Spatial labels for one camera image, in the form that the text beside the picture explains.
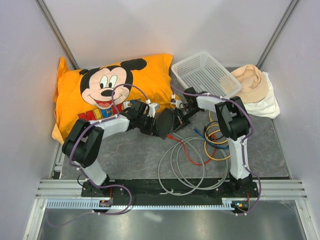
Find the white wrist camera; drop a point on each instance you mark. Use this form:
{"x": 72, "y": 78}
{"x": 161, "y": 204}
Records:
{"x": 151, "y": 108}
{"x": 176, "y": 102}

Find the peach folded cloth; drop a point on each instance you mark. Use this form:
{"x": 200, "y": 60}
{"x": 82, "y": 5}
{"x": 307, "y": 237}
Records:
{"x": 254, "y": 86}

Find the aluminium slotted rail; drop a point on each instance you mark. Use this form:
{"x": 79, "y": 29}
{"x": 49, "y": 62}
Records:
{"x": 66, "y": 194}

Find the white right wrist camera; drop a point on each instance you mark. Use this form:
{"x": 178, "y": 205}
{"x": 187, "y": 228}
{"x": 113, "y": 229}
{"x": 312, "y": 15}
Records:
{"x": 176, "y": 102}

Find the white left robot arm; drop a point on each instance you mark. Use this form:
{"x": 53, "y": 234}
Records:
{"x": 83, "y": 143}

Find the white plastic mesh basket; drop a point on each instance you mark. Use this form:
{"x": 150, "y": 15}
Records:
{"x": 204, "y": 73}

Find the black network switch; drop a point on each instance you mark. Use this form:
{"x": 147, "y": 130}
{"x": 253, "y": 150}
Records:
{"x": 164, "y": 123}

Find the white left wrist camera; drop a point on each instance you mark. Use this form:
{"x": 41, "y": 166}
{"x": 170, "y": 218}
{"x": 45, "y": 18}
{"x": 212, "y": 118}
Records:
{"x": 151, "y": 108}

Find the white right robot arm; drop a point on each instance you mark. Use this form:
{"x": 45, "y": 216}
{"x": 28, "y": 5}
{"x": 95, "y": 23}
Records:
{"x": 234, "y": 124}

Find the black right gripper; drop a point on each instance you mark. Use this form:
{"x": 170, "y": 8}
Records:
{"x": 179, "y": 121}

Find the orange Mickey Mouse pillow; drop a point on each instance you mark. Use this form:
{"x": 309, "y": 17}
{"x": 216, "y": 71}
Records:
{"x": 99, "y": 93}

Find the white crumpled cloth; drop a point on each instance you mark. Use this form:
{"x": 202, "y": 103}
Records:
{"x": 267, "y": 107}

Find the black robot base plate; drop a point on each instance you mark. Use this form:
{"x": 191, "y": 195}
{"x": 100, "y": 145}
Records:
{"x": 148, "y": 192}

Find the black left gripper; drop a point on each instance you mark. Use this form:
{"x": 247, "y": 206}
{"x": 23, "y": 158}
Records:
{"x": 152, "y": 129}

